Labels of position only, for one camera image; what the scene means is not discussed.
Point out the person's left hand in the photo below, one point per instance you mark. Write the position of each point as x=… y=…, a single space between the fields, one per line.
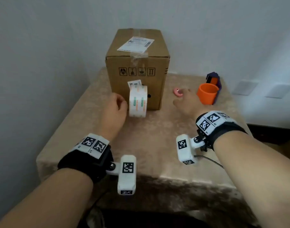
x=114 y=116

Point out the person's right hand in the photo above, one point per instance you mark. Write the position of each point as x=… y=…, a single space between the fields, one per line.
x=190 y=104

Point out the pink oval scraper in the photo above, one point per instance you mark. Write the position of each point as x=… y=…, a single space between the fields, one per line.
x=176 y=92

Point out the white label sticker roll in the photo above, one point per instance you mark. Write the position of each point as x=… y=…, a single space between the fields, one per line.
x=137 y=109

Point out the brown cardboard box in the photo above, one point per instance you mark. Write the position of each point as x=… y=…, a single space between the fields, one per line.
x=116 y=86

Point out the person's right forearm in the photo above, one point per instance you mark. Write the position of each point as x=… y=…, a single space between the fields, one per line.
x=254 y=175

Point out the orange plastic cup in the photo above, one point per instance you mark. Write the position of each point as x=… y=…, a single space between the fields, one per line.
x=206 y=97

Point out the purple and orange holder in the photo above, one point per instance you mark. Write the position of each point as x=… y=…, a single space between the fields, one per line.
x=212 y=75

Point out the beige patterned tablecloth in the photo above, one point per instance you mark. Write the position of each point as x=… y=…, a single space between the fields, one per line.
x=154 y=140

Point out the white shipping label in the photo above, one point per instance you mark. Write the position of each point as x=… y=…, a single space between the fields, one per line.
x=135 y=45

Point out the dark brown baseboard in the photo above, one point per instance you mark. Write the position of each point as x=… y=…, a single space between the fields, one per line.
x=273 y=134

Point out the plaid shorts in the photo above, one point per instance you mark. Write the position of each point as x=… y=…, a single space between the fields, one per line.
x=95 y=218

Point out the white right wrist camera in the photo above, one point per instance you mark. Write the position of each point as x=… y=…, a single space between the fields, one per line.
x=185 y=154

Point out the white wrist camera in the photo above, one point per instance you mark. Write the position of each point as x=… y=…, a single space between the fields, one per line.
x=126 y=182
x=185 y=154

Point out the white wall socket plate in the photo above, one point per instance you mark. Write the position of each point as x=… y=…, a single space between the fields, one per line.
x=244 y=87
x=279 y=90

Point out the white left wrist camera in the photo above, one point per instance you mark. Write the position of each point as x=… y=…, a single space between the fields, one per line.
x=126 y=182

